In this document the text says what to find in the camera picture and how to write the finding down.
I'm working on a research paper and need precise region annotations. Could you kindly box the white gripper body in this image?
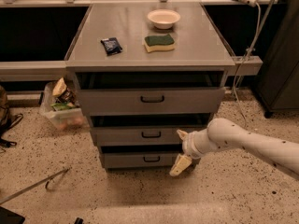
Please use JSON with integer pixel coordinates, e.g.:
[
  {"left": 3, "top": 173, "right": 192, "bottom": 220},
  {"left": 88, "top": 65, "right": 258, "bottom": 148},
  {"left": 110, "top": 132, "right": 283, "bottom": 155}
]
[{"left": 182, "top": 130, "right": 215, "bottom": 159}]

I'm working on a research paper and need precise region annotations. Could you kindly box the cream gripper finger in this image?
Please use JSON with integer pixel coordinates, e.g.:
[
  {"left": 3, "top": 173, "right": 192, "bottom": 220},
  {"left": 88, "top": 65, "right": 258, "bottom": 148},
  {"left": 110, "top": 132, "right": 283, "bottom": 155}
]
[
  {"left": 169, "top": 154, "right": 192, "bottom": 176},
  {"left": 177, "top": 130, "right": 188, "bottom": 140}
]

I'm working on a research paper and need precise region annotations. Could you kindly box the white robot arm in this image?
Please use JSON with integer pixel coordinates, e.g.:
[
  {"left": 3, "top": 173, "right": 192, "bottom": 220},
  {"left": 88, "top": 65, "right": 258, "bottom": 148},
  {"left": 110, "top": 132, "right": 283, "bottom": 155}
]
[{"left": 170, "top": 118, "right": 299, "bottom": 179}]

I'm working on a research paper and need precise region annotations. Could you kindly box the grey bottom drawer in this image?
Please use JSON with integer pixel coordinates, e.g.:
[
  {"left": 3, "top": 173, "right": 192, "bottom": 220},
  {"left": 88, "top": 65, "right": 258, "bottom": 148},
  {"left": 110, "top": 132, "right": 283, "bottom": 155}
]
[{"left": 99, "top": 151, "right": 178, "bottom": 169}]

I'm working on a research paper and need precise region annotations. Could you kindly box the grey drawer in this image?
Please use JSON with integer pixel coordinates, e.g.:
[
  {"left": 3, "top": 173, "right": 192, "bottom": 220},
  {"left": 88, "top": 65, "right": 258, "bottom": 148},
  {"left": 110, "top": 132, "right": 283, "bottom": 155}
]
[
  {"left": 78, "top": 88, "right": 224, "bottom": 116},
  {"left": 99, "top": 151, "right": 178, "bottom": 169},
  {"left": 91, "top": 127, "right": 203, "bottom": 147}
]

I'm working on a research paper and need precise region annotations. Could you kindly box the grey top drawer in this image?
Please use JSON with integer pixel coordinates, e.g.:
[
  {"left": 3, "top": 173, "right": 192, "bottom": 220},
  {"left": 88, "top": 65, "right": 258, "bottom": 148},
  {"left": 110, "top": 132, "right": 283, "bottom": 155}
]
[{"left": 78, "top": 88, "right": 224, "bottom": 116}]

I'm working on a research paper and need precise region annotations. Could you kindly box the grey drawer cabinet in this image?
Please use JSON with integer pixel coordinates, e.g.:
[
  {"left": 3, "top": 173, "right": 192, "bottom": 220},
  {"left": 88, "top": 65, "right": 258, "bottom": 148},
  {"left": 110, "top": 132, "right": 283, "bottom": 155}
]
[{"left": 64, "top": 2, "right": 236, "bottom": 173}]

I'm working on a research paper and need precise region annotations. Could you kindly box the grey middle drawer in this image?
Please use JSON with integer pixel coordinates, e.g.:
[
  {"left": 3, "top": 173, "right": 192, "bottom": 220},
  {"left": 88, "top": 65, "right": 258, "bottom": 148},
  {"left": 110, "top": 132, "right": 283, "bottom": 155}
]
[{"left": 91, "top": 127, "right": 203, "bottom": 147}]

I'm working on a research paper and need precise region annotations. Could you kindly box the green yellow sponge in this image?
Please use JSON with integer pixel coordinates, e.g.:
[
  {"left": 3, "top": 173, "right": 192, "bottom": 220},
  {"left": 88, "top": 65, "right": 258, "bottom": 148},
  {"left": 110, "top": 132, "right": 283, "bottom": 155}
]
[{"left": 144, "top": 34, "right": 176, "bottom": 53}]

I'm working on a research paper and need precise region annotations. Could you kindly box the dark cabinet on wheels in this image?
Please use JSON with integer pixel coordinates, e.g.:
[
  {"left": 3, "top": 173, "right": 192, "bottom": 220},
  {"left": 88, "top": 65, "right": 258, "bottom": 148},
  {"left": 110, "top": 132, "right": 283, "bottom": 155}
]
[{"left": 253, "top": 0, "right": 299, "bottom": 119}]

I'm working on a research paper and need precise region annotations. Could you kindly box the dark blue snack packet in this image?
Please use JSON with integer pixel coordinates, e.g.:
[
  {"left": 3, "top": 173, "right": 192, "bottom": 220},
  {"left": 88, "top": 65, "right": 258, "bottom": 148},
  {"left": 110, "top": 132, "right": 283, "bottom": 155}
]
[{"left": 101, "top": 37, "right": 122, "bottom": 56}]

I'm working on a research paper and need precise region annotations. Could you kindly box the white bowl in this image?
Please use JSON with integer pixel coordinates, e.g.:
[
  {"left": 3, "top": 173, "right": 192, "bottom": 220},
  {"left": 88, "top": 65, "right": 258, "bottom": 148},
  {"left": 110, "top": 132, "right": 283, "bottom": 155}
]
[{"left": 148, "top": 9, "right": 180, "bottom": 30}]

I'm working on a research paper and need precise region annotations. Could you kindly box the clear plastic bin with items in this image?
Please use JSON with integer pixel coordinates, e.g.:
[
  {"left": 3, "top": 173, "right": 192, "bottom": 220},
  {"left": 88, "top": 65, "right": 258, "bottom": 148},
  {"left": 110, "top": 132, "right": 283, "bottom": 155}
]
[{"left": 39, "top": 77, "right": 87, "bottom": 130}]

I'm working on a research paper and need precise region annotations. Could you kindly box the dark backpack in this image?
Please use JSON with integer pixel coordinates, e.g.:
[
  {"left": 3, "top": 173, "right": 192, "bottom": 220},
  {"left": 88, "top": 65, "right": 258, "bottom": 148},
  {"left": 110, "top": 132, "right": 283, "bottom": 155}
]
[{"left": 0, "top": 86, "right": 23, "bottom": 150}]

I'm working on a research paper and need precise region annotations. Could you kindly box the metal rod with hook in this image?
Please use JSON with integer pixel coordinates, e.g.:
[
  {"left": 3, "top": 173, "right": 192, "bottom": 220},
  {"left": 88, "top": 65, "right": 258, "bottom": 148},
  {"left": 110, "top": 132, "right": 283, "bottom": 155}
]
[{"left": 0, "top": 167, "right": 70, "bottom": 205}]

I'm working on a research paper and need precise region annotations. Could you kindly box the black object bottom left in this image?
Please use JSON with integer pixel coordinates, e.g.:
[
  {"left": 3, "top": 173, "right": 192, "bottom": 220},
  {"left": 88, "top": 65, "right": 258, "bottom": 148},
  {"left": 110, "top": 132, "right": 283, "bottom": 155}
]
[{"left": 0, "top": 207, "right": 25, "bottom": 224}]

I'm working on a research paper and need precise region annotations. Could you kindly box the white cable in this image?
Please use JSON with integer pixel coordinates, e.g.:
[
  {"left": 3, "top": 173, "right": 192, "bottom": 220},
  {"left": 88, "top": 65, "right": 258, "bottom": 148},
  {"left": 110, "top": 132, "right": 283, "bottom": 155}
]
[{"left": 232, "top": 2, "right": 263, "bottom": 123}]

